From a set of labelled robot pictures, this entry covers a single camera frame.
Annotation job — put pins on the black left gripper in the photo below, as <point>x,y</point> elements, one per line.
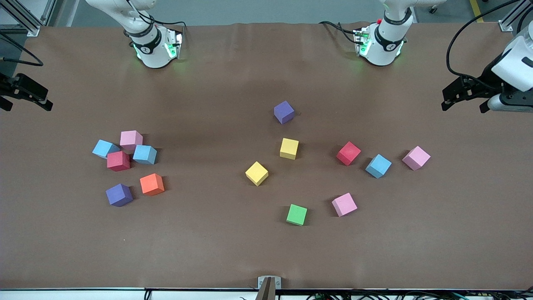
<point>487,79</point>

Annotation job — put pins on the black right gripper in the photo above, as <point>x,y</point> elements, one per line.
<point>5,86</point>

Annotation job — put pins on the red foam cube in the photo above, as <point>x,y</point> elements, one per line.
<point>118,161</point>
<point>348,153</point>

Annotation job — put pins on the blue foam cube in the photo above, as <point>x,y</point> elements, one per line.
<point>145,154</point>
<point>102,148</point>
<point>378,166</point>

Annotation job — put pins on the purple foam cube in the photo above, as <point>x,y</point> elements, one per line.
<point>284,112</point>
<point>119,195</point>

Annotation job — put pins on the orange foam cube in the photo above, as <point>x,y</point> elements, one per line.
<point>152,184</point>

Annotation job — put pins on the yellow foam cube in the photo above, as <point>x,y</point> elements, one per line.
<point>289,148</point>
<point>257,173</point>

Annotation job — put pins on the green foam cube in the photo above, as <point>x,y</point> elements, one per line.
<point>296,214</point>

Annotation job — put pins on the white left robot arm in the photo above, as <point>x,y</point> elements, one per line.
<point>383,50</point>

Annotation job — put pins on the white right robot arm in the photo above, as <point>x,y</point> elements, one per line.
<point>152,54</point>

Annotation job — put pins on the pink foam cube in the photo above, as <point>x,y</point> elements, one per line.
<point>416,158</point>
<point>344,204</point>
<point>131,138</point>

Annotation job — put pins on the brown table cover sheet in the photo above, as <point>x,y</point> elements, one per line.
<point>208,250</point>

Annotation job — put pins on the aluminium frame post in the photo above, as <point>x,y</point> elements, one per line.
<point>506,26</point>
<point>31,29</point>

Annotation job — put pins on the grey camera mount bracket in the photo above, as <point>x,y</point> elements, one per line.
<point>261,282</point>

